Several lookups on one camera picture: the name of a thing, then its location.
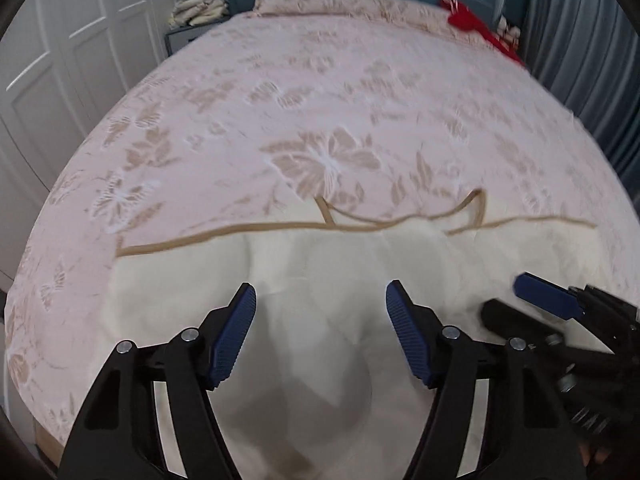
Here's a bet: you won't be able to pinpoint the pink floral bed blanket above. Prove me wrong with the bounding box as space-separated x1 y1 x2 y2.
5 0 633 448

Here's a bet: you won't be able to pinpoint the pile of beige cloths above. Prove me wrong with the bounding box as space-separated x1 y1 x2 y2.
169 0 231 29

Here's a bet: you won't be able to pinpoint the white wardrobe doors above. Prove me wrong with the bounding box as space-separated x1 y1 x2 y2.
0 0 187 286

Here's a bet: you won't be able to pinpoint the blue nightstand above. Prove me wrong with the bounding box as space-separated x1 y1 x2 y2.
165 14 232 57

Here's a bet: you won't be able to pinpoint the red cloth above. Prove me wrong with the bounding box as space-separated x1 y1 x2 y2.
439 0 527 67

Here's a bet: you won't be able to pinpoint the pink floral pillow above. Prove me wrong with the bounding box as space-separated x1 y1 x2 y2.
252 0 383 17

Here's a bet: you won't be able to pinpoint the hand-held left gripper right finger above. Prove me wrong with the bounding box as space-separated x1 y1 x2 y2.
385 280 587 480

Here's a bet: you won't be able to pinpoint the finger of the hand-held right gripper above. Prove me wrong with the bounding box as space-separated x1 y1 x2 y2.
514 272 586 320
481 298 563 348

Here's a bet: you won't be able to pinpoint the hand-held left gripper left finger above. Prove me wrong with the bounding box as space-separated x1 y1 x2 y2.
59 282 258 480

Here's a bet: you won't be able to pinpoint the small doll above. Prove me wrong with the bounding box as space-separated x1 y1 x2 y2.
497 16 522 53

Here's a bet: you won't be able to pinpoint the cream quilted jacket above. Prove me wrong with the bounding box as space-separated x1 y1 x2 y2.
107 187 640 480

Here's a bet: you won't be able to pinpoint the grey curtain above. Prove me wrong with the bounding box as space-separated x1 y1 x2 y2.
520 0 640 183

